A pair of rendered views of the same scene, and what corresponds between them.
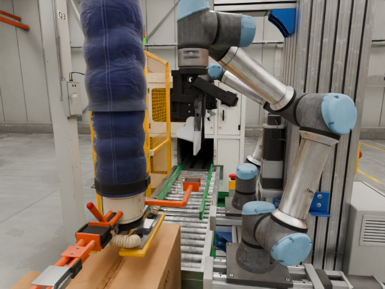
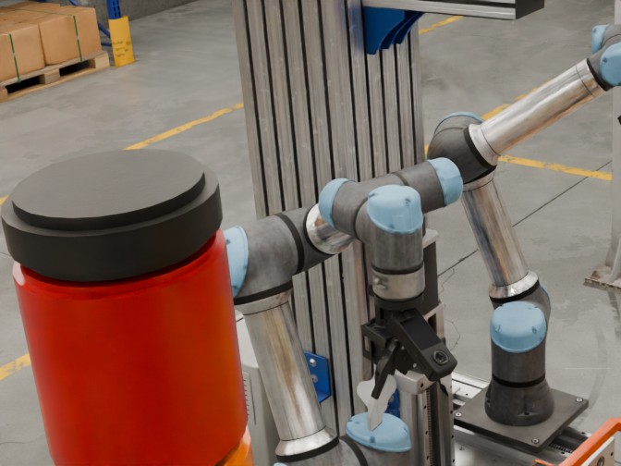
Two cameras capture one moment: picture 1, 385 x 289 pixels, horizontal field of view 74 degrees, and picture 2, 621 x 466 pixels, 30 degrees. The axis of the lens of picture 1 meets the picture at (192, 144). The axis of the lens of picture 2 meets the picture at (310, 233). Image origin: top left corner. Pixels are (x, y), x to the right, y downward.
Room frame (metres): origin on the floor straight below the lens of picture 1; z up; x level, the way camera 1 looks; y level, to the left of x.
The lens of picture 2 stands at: (2.89, 0.68, 2.43)
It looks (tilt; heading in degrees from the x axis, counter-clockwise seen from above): 23 degrees down; 215
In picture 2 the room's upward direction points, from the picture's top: 5 degrees counter-clockwise
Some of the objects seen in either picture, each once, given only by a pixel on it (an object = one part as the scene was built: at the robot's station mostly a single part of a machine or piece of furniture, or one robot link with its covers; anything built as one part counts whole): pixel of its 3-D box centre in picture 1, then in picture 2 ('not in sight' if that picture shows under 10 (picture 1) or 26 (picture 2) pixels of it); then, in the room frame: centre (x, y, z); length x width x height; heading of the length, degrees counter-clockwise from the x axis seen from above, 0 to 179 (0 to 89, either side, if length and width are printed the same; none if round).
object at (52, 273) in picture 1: (52, 282); not in sight; (0.59, 0.37, 1.18); 0.07 x 0.07 x 0.04; 82
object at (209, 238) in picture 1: (213, 205); not in sight; (2.53, -0.23, 0.50); 2.31 x 0.05 x 0.19; 172
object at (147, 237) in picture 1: (145, 228); not in sight; (1.03, 0.21, 1.08); 0.34 x 0.10 x 0.05; 172
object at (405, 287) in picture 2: not in sight; (396, 279); (1.60, -0.10, 1.71); 0.08 x 0.08 x 0.05
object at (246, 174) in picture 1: (246, 176); (376, 453); (1.37, -0.30, 1.20); 0.13 x 0.12 x 0.14; 156
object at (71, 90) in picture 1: (73, 98); not in sight; (2.28, 1.06, 1.62); 0.20 x 0.05 x 0.30; 172
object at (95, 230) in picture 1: (94, 235); not in sight; (0.80, 0.34, 1.18); 0.10 x 0.08 x 0.06; 82
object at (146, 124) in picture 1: (159, 142); not in sight; (3.23, 0.43, 1.05); 1.17 x 0.10 x 2.10; 172
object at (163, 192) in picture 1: (167, 182); not in sight; (2.96, 0.31, 0.60); 1.60 x 0.10 x 0.09; 172
